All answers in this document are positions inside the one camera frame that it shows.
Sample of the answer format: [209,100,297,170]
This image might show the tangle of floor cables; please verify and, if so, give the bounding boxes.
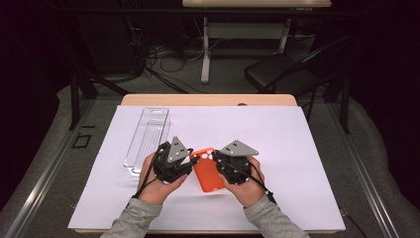
[127,16,221,95]

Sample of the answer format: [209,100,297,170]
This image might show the aluminium floor rail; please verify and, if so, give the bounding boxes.
[4,98,97,238]
[325,98,402,238]

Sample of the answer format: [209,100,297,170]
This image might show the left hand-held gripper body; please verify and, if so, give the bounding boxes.
[153,135,195,184]

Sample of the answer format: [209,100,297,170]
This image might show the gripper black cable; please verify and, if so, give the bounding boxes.
[131,142,172,200]
[242,163,277,205]

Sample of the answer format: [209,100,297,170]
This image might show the white metal desk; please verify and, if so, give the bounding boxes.
[181,0,332,84]

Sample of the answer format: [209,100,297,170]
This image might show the wooden table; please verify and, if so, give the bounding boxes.
[74,93,343,235]

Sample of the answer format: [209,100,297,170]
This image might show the person's right hand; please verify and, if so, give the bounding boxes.
[219,156,267,209]

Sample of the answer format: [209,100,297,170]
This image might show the black cable beside table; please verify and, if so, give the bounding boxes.
[340,207,368,238]

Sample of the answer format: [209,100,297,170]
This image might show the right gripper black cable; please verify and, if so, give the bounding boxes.
[242,163,277,205]

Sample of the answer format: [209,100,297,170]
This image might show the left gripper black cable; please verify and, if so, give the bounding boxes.
[131,142,172,200]

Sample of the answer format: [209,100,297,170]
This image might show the clear plastic packaging tray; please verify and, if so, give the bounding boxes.
[123,107,172,178]

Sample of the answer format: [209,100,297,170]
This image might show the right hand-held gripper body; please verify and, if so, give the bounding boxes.
[214,139,260,186]

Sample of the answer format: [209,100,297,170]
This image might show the white board sheet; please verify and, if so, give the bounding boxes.
[67,104,347,232]

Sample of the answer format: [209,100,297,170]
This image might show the black metal stand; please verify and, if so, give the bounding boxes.
[67,19,133,131]
[306,73,352,135]

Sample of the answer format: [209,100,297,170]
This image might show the person's left hand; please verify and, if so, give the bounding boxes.
[138,152,189,205]

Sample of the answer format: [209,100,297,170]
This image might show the orange phone case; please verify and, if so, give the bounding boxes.
[190,147,226,193]

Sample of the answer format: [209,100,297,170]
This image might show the black folding chair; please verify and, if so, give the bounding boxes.
[244,34,351,100]

